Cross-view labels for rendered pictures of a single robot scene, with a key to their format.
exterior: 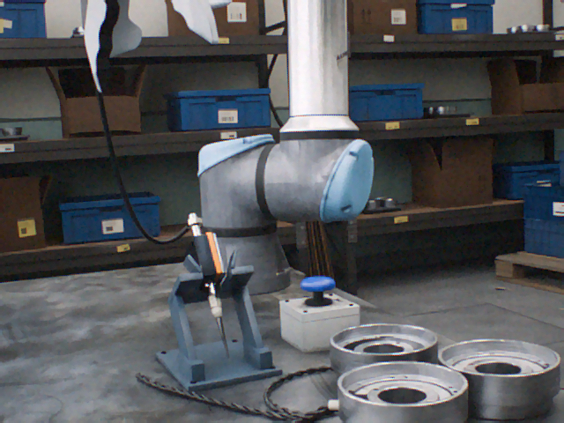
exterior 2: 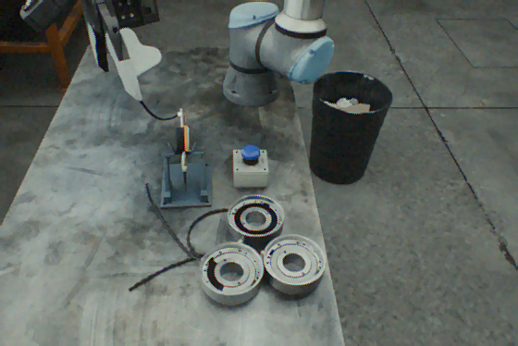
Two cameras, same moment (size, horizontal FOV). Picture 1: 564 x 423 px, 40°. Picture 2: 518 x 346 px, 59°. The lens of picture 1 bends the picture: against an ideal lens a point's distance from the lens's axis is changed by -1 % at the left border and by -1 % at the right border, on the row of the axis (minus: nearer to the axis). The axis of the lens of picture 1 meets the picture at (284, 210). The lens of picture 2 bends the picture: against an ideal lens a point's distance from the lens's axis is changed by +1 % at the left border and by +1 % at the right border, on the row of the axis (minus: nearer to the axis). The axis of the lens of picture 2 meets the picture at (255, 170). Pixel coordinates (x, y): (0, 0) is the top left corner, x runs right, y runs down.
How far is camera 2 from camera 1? 0.51 m
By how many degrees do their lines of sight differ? 38
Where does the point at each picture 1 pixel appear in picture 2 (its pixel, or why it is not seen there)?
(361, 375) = (224, 247)
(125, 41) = not seen: hidden behind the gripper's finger
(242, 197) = (248, 53)
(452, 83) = not seen: outside the picture
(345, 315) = (259, 174)
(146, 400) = (139, 210)
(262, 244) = (259, 79)
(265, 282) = (257, 101)
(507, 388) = (281, 285)
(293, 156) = (277, 42)
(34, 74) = not seen: outside the picture
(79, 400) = (111, 199)
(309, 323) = (238, 176)
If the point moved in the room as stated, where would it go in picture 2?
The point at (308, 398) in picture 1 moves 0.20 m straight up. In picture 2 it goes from (209, 235) to (204, 154)
